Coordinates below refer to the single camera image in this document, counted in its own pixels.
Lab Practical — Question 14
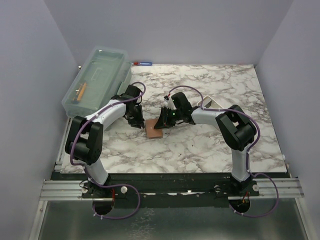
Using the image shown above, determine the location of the purple cable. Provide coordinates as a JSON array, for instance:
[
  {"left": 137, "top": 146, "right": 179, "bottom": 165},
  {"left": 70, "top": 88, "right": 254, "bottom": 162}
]
[
  {"left": 163, "top": 85, "right": 280, "bottom": 218},
  {"left": 68, "top": 81, "right": 147, "bottom": 221}
]

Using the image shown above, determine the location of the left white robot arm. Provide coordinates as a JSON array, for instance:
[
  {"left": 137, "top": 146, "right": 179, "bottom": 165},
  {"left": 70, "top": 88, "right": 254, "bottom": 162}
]
[{"left": 65, "top": 82, "right": 146, "bottom": 198}]

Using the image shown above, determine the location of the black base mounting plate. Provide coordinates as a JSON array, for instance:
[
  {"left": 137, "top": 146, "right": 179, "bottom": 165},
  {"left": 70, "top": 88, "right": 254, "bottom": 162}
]
[{"left": 50, "top": 172, "right": 259, "bottom": 212}]

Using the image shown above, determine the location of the orange tool inside box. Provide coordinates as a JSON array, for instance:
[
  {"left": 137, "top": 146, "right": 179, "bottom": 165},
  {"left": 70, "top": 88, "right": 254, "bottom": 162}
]
[{"left": 72, "top": 82, "right": 87, "bottom": 103}]

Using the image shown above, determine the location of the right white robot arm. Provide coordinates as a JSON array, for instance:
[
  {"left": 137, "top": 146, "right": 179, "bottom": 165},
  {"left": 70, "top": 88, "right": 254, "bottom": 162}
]
[{"left": 154, "top": 92, "right": 257, "bottom": 196}]

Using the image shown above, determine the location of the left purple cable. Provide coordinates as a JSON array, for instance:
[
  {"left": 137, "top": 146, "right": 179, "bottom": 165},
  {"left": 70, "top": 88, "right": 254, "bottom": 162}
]
[{"left": 68, "top": 81, "right": 147, "bottom": 221}]

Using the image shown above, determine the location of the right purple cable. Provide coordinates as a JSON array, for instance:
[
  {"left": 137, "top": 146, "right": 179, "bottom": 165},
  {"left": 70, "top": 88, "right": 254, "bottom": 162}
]
[{"left": 163, "top": 85, "right": 280, "bottom": 218}]

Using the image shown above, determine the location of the red blue screwdriver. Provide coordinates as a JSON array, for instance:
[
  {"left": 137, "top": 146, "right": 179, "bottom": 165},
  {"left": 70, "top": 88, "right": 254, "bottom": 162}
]
[{"left": 132, "top": 61, "right": 153, "bottom": 66}]

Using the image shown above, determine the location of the clear green plastic box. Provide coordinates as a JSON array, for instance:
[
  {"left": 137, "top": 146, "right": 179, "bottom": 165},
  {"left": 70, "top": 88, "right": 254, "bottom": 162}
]
[{"left": 62, "top": 46, "right": 132, "bottom": 118}]

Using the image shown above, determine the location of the aluminium rail frame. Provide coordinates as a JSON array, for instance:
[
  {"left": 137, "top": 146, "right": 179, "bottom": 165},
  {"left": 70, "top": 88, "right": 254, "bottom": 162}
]
[{"left": 37, "top": 119, "right": 305, "bottom": 201}]

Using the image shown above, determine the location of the tan leather card holder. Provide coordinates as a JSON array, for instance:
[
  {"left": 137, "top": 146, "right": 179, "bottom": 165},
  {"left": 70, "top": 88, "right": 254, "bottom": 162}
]
[{"left": 145, "top": 118, "right": 163, "bottom": 139}]

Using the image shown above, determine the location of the white rectangular tray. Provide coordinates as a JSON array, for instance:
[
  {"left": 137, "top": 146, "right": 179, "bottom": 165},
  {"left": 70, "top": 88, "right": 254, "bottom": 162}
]
[{"left": 196, "top": 95, "right": 223, "bottom": 112}]

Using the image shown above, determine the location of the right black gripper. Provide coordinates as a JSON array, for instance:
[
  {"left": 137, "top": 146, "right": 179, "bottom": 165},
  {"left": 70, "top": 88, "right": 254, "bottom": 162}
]
[{"left": 154, "top": 107, "right": 183, "bottom": 130}]

